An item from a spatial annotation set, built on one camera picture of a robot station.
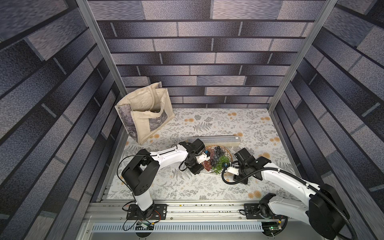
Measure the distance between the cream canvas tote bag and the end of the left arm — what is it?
0.92ft

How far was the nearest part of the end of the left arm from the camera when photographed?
679 mm

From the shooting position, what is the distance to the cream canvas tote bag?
0.85m
